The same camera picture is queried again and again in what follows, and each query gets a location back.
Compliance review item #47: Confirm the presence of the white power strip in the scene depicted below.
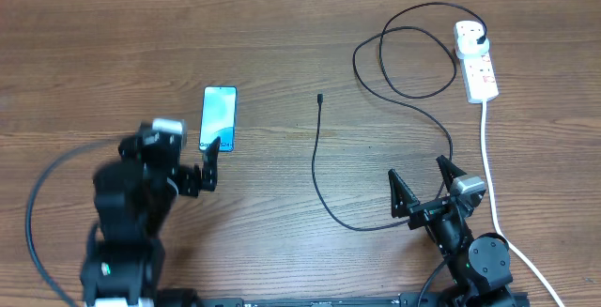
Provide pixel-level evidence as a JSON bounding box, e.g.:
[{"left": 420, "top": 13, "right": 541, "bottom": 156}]
[{"left": 454, "top": 21, "right": 499, "bottom": 104}]

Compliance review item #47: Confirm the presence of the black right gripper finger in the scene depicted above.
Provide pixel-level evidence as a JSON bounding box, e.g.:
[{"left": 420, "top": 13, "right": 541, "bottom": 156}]
[
  {"left": 388, "top": 169, "right": 420, "bottom": 218},
  {"left": 436, "top": 155, "right": 467, "bottom": 192}
]

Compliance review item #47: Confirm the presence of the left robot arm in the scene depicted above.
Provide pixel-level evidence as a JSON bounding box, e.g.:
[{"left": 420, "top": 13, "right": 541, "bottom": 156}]
[{"left": 80, "top": 129, "right": 221, "bottom": 306}]

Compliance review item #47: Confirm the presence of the white charger plug adapter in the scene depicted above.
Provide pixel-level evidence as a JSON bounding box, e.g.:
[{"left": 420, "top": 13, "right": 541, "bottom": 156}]
[{"left": 455, "top": 27, "right": 490, "bottom": 59}]

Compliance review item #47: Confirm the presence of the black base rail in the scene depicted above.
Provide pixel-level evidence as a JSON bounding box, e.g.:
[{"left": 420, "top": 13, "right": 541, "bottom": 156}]
[{"left": 194, "top": 293, "right": 531, "bottom": 307}]

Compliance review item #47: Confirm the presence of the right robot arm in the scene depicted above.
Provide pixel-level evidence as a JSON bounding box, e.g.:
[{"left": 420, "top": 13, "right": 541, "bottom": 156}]
[{"left": 388, "top": 156, "right": 517, "bottom": 306}]

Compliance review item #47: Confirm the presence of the blue Galaxy smartphone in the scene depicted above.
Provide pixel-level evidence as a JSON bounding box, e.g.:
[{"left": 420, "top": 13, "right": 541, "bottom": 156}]
[{"left": 199, "top": 86, "right": 238, "bottom": 152}]

